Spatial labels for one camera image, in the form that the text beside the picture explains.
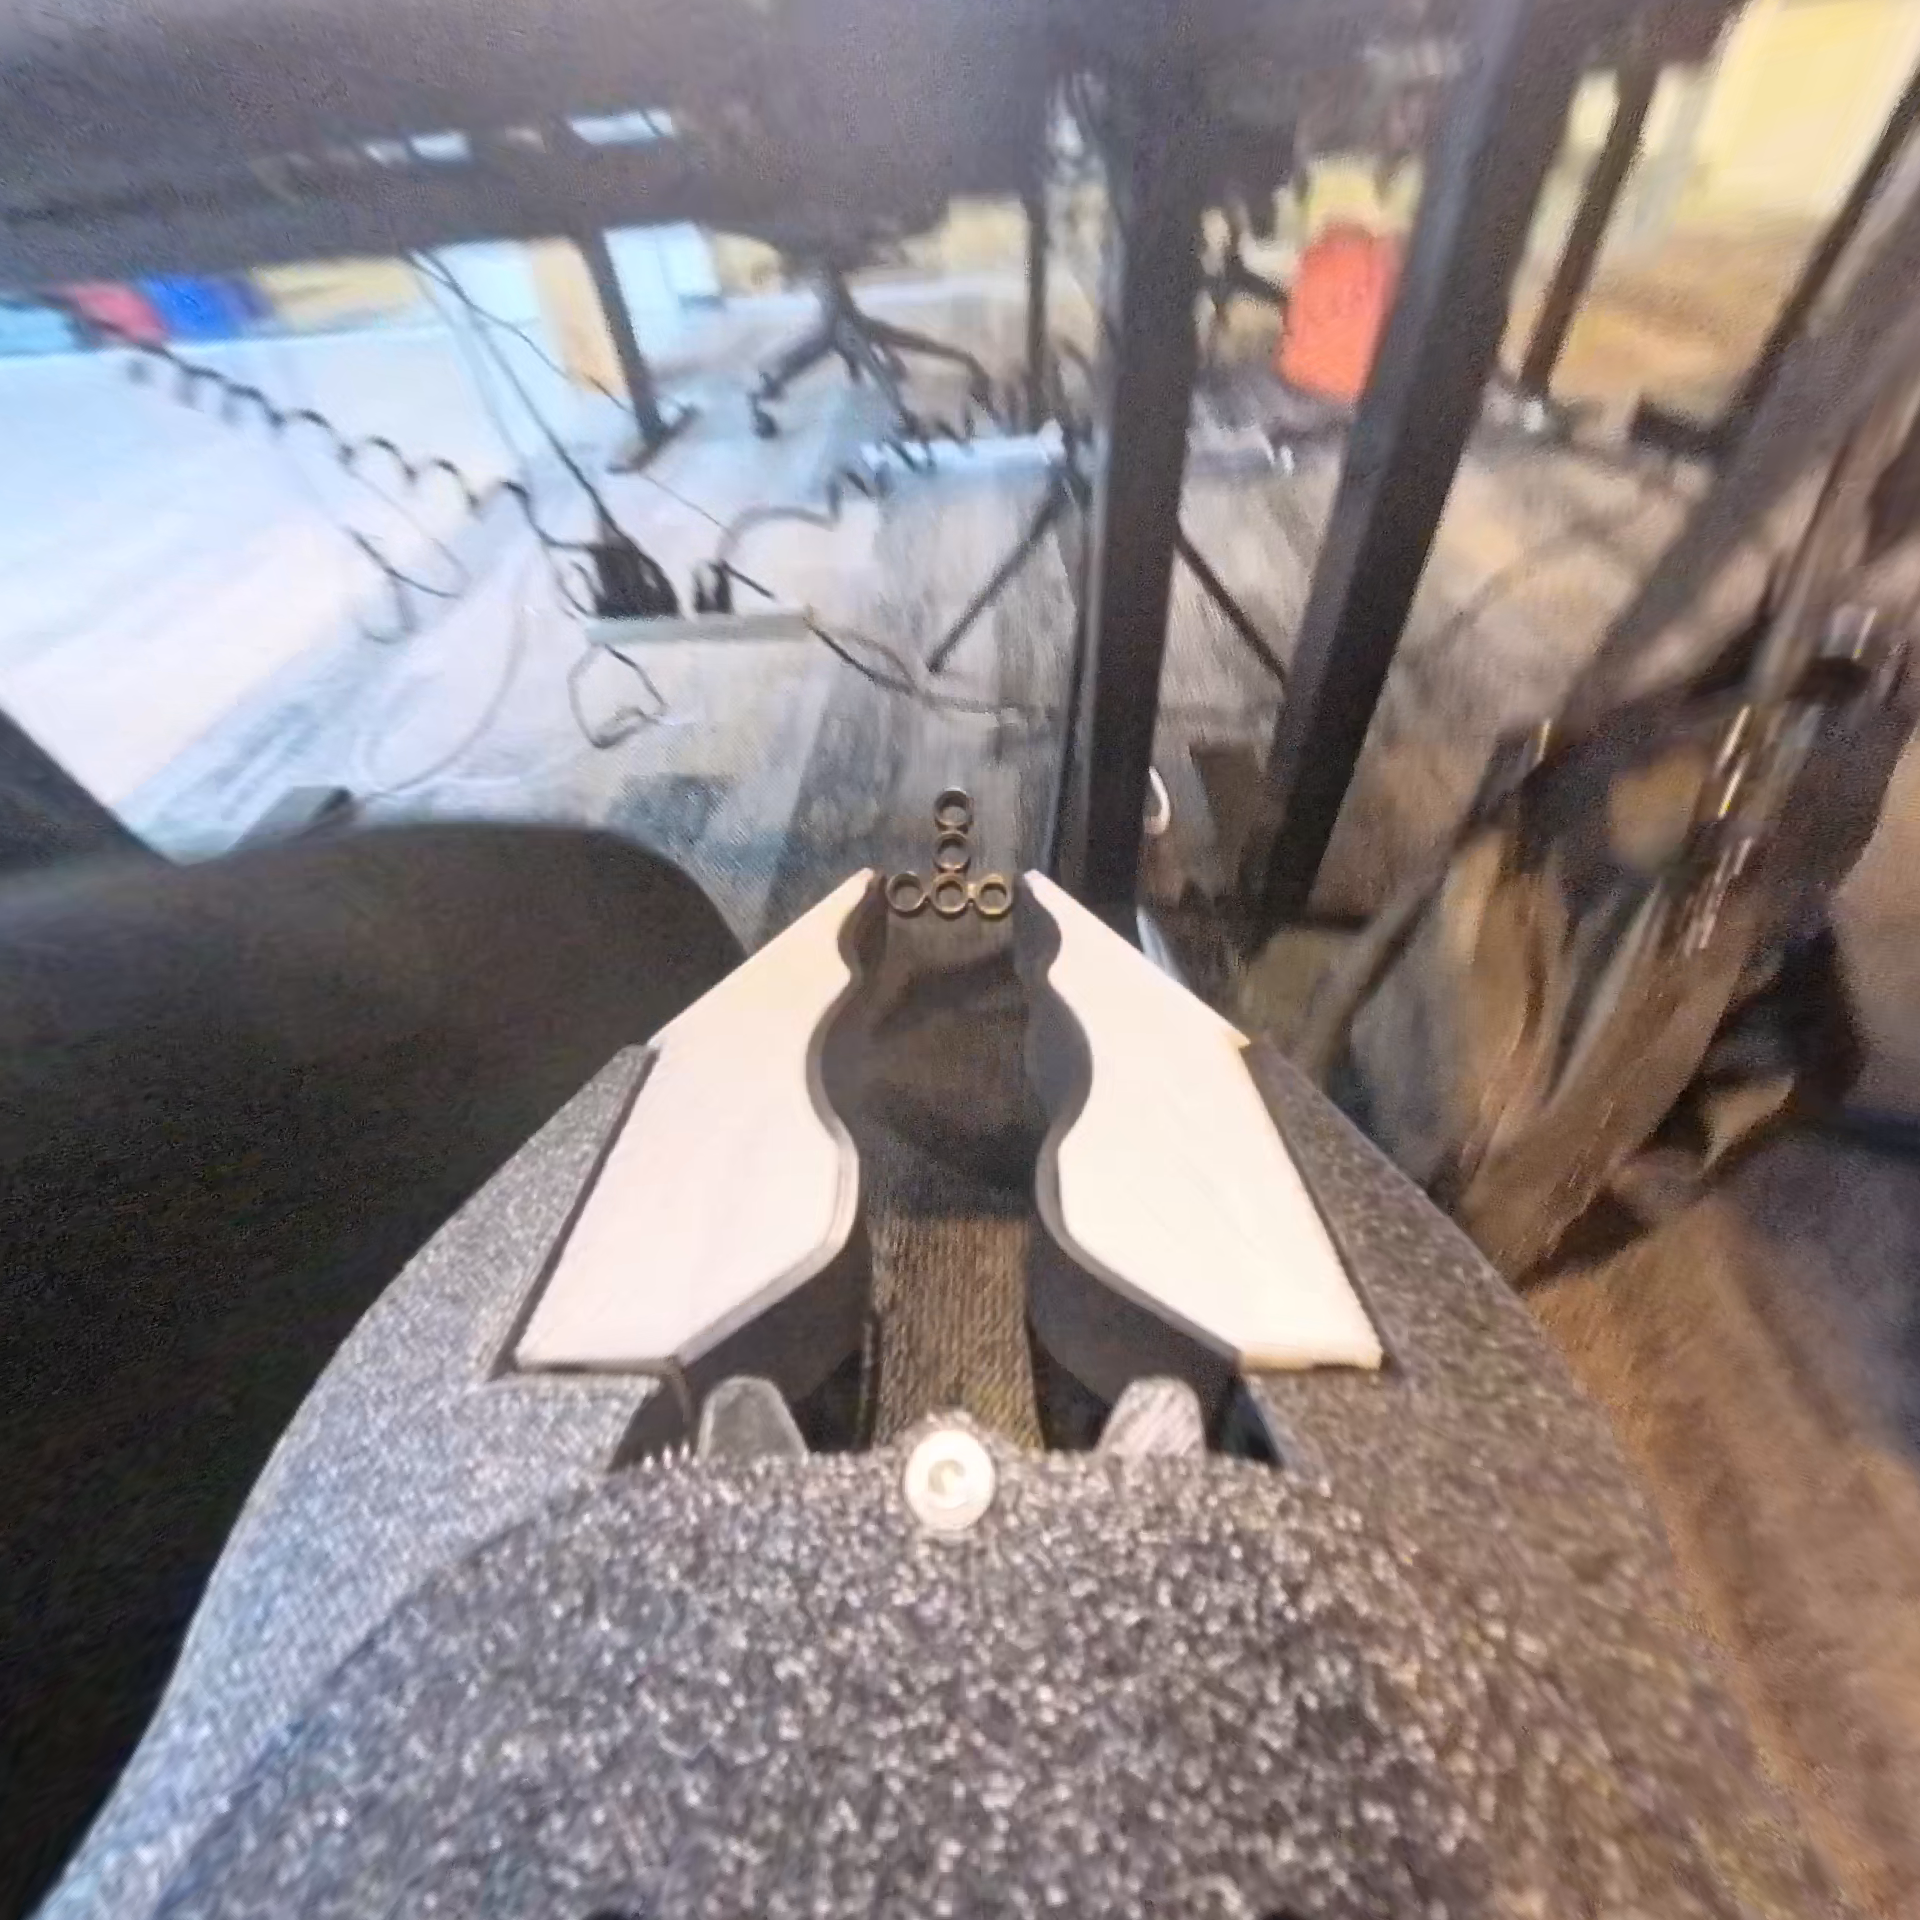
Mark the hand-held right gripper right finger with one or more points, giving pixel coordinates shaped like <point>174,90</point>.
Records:
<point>1200,1201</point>

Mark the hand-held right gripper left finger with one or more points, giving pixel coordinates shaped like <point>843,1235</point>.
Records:
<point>690,1201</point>

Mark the black holed brick beam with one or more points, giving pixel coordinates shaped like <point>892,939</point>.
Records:
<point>952,890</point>

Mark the black desk leg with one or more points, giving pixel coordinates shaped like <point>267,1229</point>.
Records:
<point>1142,450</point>
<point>1410,450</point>

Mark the person's leg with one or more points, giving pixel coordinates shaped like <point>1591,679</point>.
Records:
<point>270,1142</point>

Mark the white power strip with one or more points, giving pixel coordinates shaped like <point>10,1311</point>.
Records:
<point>707,625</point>

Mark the dark bag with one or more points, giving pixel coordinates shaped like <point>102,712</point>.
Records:
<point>1680,871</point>

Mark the office chair base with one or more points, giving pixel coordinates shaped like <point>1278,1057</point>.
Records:
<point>856,346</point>

